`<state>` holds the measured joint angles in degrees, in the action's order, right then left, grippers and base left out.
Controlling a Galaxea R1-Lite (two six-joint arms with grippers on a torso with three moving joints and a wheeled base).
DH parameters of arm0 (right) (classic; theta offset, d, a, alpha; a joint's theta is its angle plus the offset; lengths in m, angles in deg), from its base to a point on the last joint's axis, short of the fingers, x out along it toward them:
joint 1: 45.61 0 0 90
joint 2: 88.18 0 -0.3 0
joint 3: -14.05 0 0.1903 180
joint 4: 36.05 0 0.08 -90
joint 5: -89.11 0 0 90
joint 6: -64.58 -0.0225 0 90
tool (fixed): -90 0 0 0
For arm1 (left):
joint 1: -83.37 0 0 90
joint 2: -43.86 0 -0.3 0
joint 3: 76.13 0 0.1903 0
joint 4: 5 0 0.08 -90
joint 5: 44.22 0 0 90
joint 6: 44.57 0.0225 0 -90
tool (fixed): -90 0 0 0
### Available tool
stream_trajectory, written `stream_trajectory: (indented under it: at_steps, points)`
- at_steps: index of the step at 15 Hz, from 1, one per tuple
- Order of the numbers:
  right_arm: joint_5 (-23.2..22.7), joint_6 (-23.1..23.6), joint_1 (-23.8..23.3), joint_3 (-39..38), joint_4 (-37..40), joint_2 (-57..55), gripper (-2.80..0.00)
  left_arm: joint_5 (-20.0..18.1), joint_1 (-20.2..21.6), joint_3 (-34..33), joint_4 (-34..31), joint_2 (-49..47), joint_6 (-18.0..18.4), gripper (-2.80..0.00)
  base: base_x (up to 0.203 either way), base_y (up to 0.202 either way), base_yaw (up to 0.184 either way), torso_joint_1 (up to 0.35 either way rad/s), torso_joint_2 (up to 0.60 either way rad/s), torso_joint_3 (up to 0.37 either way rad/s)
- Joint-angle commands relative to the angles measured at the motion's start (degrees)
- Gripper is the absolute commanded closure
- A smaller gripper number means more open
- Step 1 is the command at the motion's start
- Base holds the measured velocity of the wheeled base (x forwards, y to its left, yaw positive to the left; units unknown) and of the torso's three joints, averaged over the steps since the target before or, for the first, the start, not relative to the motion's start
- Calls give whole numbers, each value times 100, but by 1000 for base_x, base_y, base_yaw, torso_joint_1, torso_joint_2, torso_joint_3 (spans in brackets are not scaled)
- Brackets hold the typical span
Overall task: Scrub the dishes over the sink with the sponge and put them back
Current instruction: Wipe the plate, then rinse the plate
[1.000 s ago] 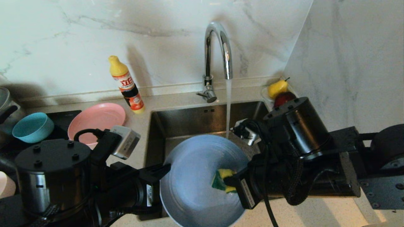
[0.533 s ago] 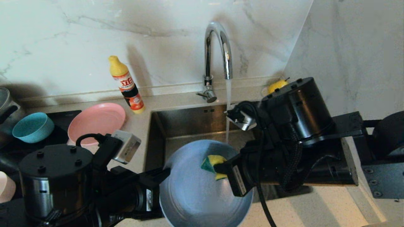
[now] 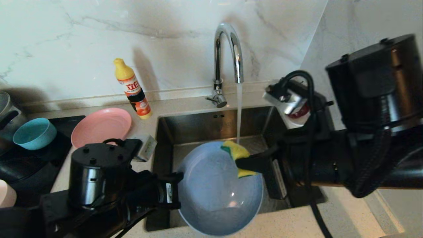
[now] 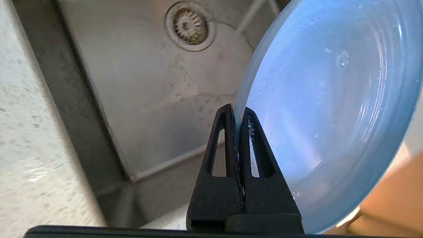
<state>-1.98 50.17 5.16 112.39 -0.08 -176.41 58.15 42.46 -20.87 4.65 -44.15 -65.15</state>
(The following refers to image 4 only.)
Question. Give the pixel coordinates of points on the large blue-grey plate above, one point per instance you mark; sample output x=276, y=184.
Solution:
x=330, y=99

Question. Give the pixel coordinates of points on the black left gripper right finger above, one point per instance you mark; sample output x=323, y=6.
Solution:
x=267, y=198

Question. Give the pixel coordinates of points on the round metal drain strainer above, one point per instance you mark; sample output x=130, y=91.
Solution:
x=191, y=25

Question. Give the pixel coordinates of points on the stainless steel sink basin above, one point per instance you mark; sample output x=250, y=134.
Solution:
x=148, y=99

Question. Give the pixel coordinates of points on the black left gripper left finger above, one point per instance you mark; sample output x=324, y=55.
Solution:
x=211, y=198

